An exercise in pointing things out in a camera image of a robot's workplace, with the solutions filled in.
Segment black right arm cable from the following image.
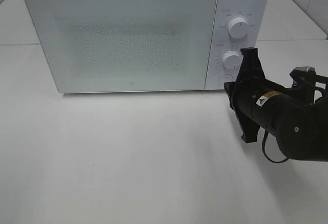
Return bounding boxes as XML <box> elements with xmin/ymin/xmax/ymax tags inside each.
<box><xmin>261</xmin><ymin>66</ymin><xmax>328</xmax><ymax>164</ymax></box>

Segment upper white power knob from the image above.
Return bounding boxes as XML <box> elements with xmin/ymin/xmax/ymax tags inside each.
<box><xmin>228</xmin><ymin>15</ymin><xmax>249</xmax><ymax>39</ymax></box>

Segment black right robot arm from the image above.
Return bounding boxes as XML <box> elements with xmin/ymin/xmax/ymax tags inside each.
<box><xmin>224</xmin><ymin>48</ymin><xmax>327</xmax><ymax>161</ymax></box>

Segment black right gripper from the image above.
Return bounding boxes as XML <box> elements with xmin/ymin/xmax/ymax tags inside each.
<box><xmin>224</xmin><ymin>47</ymin><xmax>272</xmax><ymax>142</ymax></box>

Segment round white door button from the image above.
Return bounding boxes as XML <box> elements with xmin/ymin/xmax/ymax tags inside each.
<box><xmin>218</xmin><ymin>74</ymin><xmax>234</xmax><ymax>89</ymax></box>

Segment white microwave oven body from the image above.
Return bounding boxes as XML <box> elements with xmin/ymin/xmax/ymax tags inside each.
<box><xmin>23</xmin><ymin>0</ymin><xmax>270</xmax><ymax>97</ymax></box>

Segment white microwave door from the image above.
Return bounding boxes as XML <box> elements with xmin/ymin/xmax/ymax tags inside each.
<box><xmin>25</xmin><ymin>0</ymin><xmax>217</xmax><ymax>93</ymax></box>

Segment white timer knob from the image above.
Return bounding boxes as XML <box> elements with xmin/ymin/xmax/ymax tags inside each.
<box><xmin>221</xmin><ymin>50</ymin><xmax>242</xmax><ymax>69</ymax></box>

